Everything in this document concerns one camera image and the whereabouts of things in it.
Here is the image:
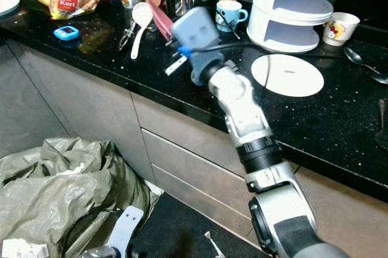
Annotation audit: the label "white crumpled packaging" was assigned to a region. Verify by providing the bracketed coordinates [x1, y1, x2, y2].
[1, 238, 50, 258]

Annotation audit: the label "small metal spoon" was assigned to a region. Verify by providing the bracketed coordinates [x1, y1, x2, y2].
[342, 46, 388, 85]

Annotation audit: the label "blue kitchen timer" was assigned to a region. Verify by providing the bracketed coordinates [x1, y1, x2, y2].
[53, 25, 81, 42]

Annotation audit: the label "small white utensil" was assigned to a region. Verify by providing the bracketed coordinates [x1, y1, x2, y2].
[204, 230, 226, 258]

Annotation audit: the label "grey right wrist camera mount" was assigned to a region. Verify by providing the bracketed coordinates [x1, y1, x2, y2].
[170, 6, 221, 87]

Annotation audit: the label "white plate grey rim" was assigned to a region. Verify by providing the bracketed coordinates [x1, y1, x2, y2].
[0, 0, 21, 18]

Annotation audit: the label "white tiered storage container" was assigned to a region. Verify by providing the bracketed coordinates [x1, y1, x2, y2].
[246, 0, 353, 53]

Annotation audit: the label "metal tongs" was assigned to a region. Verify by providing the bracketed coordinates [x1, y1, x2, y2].
[119, 18, 138, 53]

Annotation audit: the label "black floor mat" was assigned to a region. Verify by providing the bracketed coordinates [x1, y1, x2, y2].
[133, 193, 270, 258]

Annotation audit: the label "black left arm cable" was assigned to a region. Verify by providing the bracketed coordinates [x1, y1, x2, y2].
[61, 208, 119, 258]

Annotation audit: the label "white rice spoon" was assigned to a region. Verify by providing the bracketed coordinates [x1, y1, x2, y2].
[130, 1, 155, 61]

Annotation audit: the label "grey green garbage bag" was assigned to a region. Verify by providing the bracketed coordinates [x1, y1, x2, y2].
[0, 136, 154, 258]

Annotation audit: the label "white cup red print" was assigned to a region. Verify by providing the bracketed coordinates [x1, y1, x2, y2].
[322, 12, 361, 47]

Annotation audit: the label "plain white plate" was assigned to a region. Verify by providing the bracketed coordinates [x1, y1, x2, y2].
[250, 53, 326, 98]

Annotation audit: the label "brown cabinet door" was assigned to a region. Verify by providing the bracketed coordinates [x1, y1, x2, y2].
[242, 167, 388, 258]
[0, 37, 155, 183]

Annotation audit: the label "large metal spoon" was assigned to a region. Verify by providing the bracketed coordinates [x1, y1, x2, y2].
[376, 98, 388, 151]

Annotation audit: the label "pink plate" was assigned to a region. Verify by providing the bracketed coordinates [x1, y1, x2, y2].
[145, 0, 178, 42]

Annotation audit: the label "blue mug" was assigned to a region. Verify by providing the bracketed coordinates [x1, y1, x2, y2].
[215, 0, 250, 33]

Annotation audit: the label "brown drawer front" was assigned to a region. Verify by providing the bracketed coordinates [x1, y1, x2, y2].
[139, 129, 252, 211]
[150, 165, 255, 234]
[132, 91, 249, 177]

